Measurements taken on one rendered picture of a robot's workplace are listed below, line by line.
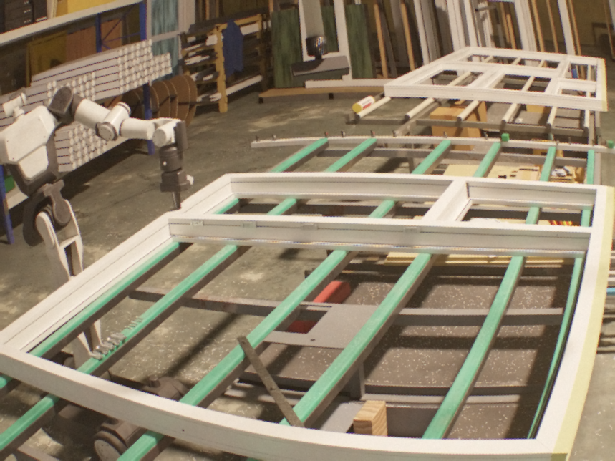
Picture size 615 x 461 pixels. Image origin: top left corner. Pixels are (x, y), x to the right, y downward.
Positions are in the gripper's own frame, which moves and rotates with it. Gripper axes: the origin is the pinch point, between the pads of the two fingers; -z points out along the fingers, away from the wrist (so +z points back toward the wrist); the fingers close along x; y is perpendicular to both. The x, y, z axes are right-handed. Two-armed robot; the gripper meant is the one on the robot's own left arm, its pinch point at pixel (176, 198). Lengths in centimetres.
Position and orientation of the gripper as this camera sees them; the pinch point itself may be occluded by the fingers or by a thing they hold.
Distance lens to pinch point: 263.1
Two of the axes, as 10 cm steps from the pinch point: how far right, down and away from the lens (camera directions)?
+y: 4.0, -3.5, 8.5
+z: -1.2, -9.4, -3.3
